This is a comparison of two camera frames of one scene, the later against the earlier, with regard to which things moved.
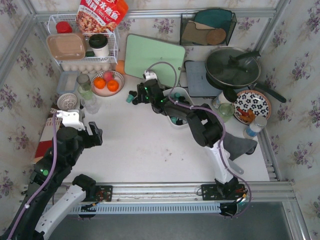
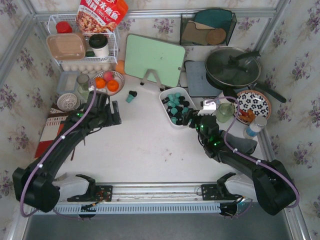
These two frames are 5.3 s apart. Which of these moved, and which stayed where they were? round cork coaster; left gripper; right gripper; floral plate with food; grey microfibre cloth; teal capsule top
Moved: left gripper; right gripper
Stayed: grey microfibre cloth; floral plate with food; round cork coaster; teal capsule top
